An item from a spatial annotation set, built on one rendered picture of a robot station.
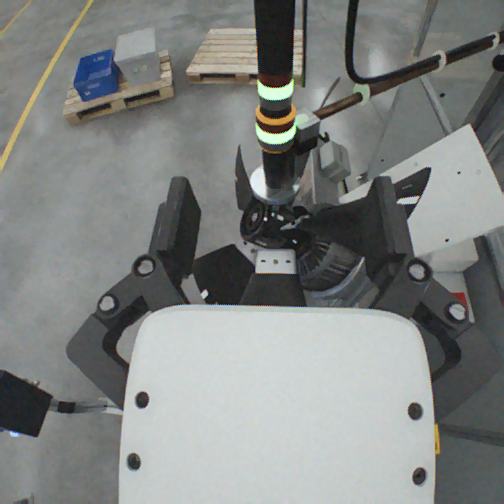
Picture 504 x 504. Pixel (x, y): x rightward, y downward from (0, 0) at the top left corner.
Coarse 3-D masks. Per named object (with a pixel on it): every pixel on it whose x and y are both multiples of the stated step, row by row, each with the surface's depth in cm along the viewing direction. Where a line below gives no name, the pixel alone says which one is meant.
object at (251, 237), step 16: (256, 208) 66; (272, 208) 61; (288, 208) 65; (304, 208) 69; (240, 224) 69; (256, 224) 64; (272, 224) 61; (272, 240) 64; (288, 240) 67; (304, 240) 65
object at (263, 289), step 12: (252, 276) 63; (264, 276) 63; (276, 276) 62; (288, 276) 62; (252, 288) 62; (264, 288) 61; (276, 288) 61; (288, 288) 61; (300, 288) 61; (240, 300) 62; (252, 300) 61; (264, 300) 60; (276, 300) 60; (288, 300) 60; (300, 300) 59
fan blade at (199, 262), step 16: (208, 256) 83; (224, 256) 79; (240, 256) 76; (208, 272) 84; (224, 272) 80; (240, 272) 78; (208, 288) 86; (224, 288) 82; (240, 288) 80; (208, 304) 87; (224, 304) 84
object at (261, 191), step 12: (312, 120) 32; (300, 132) 32; (312, 132) 33; (300, 144) 34; (312, 144) 34; (300, 156) 36; (300, 168) 38; (252, 180) 40; (264, 180) 40; (288, 180) 39; (300, 180) 39; (264, 192) 39; (276, 192) 39; (288, 192) 38; (276, 204) 39
